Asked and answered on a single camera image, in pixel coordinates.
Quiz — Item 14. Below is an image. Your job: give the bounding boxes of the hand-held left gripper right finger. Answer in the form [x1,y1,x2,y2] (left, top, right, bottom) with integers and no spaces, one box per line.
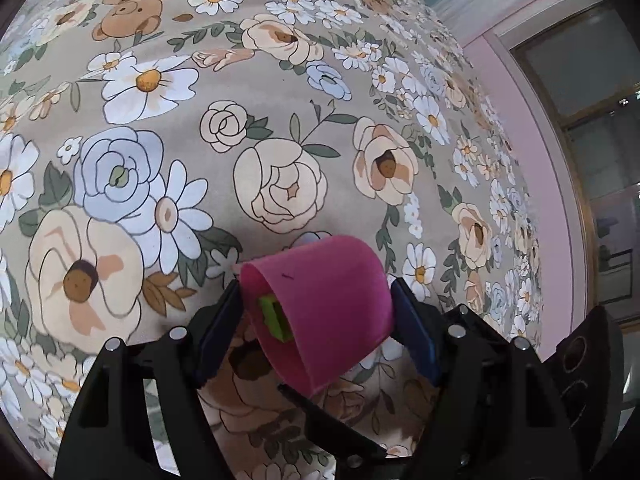
[390,277,583,480]

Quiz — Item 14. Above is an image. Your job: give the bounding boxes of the magenta plastic cup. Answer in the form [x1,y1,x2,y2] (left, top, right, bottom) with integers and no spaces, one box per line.
[239,235,395,397]

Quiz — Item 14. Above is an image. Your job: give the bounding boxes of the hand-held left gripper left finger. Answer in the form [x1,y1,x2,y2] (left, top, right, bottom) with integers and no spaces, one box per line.
[52,280,243,480]

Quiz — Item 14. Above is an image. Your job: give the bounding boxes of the floral bed sheet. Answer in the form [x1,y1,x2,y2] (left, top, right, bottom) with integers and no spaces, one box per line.
[0,0,546,480]

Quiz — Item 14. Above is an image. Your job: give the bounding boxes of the pink framed window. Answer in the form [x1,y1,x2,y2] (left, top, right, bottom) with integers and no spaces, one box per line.
[432,0,640,356]

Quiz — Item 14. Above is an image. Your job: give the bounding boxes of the green toy block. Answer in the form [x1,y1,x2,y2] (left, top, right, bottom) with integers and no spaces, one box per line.
[257,295,293,343]

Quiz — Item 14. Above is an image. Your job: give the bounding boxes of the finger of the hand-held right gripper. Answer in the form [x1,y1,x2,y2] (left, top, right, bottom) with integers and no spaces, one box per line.
[276,385,388,466]

